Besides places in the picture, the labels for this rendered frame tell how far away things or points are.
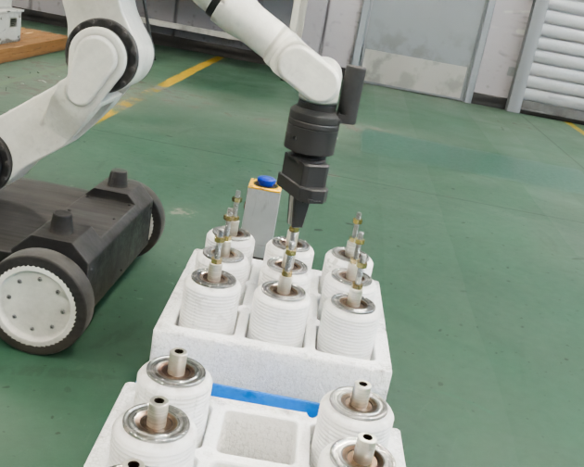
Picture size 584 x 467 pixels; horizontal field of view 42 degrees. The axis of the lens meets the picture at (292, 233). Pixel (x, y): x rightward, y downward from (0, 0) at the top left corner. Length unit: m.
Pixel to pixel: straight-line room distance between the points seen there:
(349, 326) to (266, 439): 0.26
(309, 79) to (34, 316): 0.67
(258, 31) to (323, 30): 5.06
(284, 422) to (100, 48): 0.80
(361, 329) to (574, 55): 5.35
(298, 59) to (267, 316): 0.41
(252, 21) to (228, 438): 0.65
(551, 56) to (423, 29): 1.01
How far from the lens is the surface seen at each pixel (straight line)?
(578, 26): 6.44
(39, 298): 1.48
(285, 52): 1.25
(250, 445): 1.10
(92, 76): 1.53
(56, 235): 1.51
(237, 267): 1.36
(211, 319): 1.26
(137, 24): 1.60
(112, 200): 1.80
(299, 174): 1.29
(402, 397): 1.56
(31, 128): 1.64
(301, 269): 1.38
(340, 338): 1.26
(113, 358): 1.53
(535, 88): 6.43
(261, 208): 1.62
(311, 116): 1.27
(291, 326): 1.26
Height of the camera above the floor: 0.75
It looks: 19 degrees down
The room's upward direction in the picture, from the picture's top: 10 degrees clockwise
